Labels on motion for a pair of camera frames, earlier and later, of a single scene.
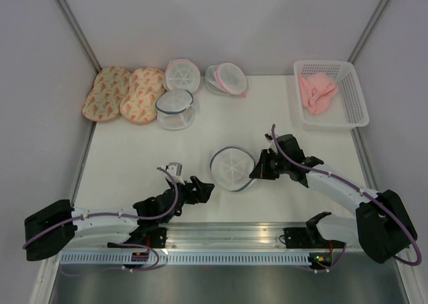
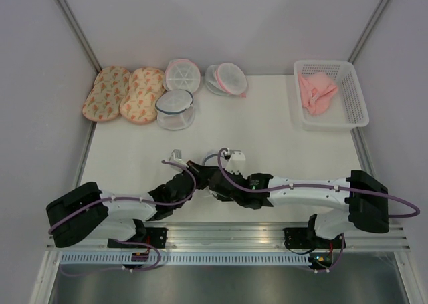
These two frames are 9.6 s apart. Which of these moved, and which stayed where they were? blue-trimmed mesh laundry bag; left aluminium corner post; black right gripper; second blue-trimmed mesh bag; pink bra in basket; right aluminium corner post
Moved: blue-trimmed mesh laundry bag; black right gripper
Stayed: left aluminium corner post; pink bra in basket; second blue-trimmed mesh bag; right aluminium corner post
